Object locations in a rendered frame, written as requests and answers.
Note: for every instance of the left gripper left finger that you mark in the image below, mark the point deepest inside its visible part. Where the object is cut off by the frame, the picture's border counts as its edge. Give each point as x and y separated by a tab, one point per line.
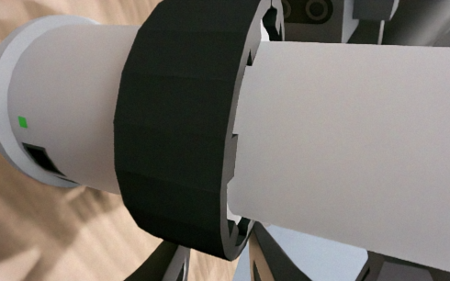
168	262

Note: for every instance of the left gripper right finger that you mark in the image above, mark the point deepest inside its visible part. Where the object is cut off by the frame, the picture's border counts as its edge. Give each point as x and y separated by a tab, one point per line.
268	260

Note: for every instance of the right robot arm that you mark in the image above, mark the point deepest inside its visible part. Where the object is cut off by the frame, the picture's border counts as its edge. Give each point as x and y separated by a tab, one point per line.
419	23

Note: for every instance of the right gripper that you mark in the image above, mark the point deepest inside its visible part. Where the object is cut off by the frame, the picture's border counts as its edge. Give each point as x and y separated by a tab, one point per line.
368	32

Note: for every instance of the black clamp ring half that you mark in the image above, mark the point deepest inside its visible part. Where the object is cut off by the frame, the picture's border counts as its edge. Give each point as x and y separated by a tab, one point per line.
174	147

